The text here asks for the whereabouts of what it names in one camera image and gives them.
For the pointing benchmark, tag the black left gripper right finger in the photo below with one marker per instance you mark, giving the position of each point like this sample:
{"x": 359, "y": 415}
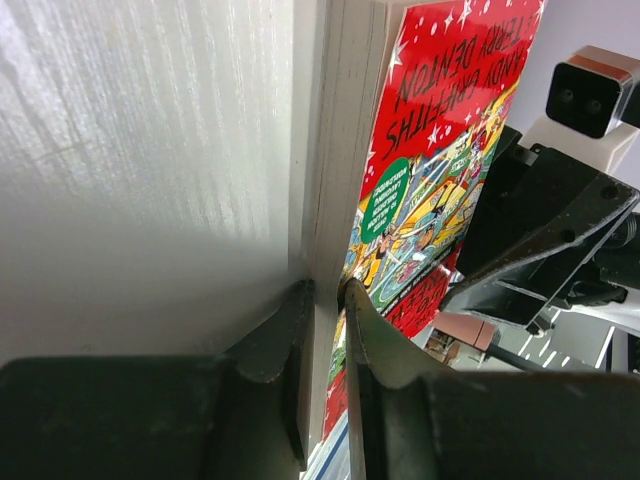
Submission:
{"x": 412, "y": 417}

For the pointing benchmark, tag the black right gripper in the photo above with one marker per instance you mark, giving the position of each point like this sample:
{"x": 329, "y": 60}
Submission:
{"x": 541, "y": 219}

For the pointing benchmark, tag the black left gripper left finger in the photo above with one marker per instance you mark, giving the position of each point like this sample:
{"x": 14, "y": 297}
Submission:
{"x": 240, "y": 414}

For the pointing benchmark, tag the red treehouse book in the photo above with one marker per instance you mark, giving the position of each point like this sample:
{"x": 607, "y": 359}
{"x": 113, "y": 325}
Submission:
{"x": 414, "y": 98}

